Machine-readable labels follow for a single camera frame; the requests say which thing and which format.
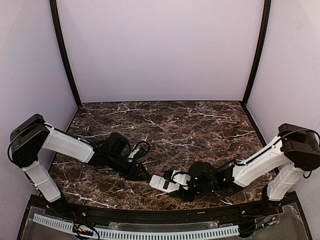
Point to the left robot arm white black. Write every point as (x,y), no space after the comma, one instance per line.
(36,134)

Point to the left camera cable black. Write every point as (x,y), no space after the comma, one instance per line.
(142,143)

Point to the left black frame post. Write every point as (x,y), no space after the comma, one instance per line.
(63,51)

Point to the white cable duct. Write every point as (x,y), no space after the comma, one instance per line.
(61,225)
(207,234)

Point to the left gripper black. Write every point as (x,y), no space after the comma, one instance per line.
(135,170)

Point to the left white cable duct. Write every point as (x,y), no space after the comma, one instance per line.
(61,225)

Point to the right white cable duct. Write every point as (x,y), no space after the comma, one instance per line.
(207,234)

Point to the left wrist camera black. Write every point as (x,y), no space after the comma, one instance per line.
(138,153)

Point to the black frame post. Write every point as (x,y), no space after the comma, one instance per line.
(258,51)
(63,51)

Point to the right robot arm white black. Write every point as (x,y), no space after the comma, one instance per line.
(295,151)

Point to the black front rail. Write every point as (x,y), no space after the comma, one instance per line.
(237,214)

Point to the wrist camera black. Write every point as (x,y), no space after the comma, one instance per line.
(138,153)
(177,177)

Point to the right black frame post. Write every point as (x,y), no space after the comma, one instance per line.
(258,51)

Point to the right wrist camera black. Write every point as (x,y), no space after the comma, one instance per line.
(177,177)

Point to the white red remote control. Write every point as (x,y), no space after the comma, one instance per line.
(163,185)

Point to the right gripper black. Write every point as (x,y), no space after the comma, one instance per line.
(191,191)

